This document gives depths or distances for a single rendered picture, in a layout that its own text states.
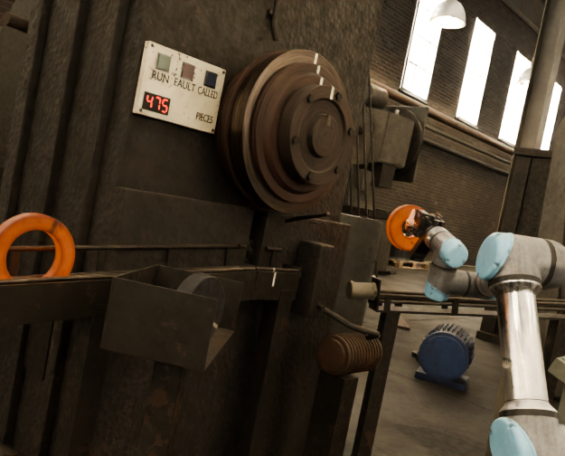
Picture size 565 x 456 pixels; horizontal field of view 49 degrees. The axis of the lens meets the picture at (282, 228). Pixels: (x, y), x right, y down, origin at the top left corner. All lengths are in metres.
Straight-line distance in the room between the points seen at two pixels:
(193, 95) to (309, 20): 0.54
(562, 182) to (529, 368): 2.97
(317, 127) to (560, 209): 2.78
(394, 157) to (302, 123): 8.23
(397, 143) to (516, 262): 8.49
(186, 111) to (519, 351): 1.01
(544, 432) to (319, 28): 1.36
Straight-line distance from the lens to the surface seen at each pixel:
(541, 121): 10.65
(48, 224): 1.39
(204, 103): 1.73
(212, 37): 1.77
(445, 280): 1.85
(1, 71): 6.48
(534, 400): 1.41
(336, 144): 1.82
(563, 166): 4.34
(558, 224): 4.28
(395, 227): 2.08
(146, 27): 1.64
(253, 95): 1.66
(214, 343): 1.31
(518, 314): 1.45
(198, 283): 1.18
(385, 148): 9.71
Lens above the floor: 0.93
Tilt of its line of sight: 3 degrees down
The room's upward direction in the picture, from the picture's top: 11 degrees clockwise
